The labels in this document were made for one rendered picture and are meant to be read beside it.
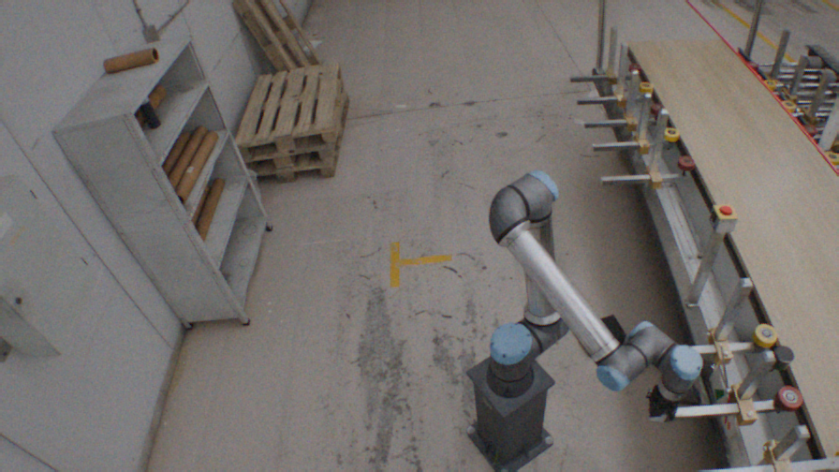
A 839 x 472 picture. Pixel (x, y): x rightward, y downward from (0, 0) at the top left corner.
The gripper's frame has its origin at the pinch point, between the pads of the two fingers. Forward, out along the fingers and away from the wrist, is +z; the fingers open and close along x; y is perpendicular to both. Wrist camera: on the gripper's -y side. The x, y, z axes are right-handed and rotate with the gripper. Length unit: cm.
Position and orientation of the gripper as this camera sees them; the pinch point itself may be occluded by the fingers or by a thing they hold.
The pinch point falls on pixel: (662, 418)
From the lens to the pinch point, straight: 183.8
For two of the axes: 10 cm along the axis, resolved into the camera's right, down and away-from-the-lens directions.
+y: -9.9, 0.3, 1.3
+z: 1.1, 7.1, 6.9
